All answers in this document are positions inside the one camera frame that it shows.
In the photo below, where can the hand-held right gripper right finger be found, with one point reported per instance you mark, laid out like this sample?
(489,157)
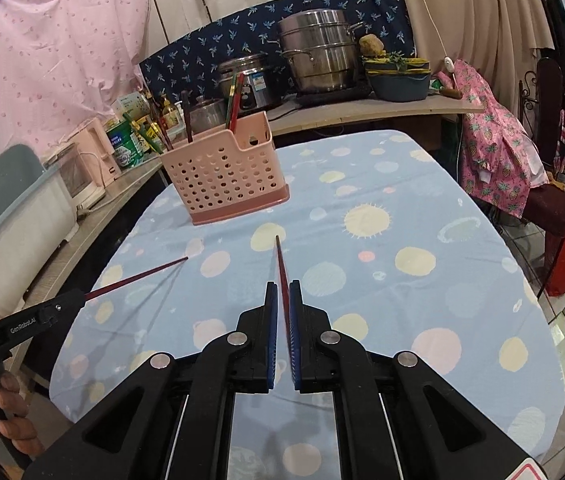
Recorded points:
(296,340)

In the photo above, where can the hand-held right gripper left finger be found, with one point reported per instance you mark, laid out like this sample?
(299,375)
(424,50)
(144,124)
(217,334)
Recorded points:
(271,340)

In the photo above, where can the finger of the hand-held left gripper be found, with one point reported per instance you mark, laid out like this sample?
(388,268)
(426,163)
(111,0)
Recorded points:
(57,317)
(72,299)

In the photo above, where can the pink perforated plastic basket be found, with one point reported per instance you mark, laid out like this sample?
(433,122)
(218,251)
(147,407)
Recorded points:
(222,180)

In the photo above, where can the person's left hand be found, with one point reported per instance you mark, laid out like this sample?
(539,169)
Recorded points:
(17,435)

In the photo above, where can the storage box teal lid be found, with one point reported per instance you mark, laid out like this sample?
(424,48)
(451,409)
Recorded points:
(17,225)

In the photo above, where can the white toaster oven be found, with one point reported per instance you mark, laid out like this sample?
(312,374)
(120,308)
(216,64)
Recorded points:
(80,175)

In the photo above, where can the pink electric appliance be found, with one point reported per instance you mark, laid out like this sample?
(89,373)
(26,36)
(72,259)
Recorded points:
(97,152)

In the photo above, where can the green white can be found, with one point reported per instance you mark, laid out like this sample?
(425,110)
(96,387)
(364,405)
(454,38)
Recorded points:
(125,145)

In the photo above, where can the white green carton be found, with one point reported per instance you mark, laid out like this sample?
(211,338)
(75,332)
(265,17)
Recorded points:
(130,106)

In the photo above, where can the dark sauce bottle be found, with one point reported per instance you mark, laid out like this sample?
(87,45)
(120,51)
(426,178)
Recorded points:
(152,112)

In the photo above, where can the yellow labelled bottle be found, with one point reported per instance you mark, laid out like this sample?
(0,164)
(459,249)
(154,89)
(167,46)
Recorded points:
(172,115)

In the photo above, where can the small steel pot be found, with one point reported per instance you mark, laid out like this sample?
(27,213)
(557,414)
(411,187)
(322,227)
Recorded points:
(208,115)

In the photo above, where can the pink dotted curtain cloth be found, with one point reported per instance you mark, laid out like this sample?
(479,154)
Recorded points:
(52,60)

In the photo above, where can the black induction cooker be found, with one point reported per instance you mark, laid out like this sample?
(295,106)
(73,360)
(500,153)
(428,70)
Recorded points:
(332,95)

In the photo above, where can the steel rice cooker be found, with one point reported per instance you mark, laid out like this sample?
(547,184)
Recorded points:
(247,80)

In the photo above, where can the blue basin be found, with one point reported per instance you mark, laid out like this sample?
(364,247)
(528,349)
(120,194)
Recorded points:
(397,87)

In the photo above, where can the pink pineapple-print garment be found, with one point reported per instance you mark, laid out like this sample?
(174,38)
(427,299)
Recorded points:
(492,140)

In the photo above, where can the large steel steamer pot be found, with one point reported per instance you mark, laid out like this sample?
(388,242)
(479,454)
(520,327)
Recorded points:
(320,50)

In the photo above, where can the brown loofah sponge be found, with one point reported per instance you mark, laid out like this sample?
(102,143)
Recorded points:
(372,46)

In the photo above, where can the navy leaf-print cloth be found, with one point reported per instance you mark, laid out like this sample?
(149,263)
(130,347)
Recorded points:
(262,25)

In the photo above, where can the dark metal chair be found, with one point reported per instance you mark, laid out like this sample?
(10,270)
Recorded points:
(552,125)

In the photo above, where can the beige curtain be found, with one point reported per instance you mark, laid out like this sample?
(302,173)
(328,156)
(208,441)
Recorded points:
(487,20)

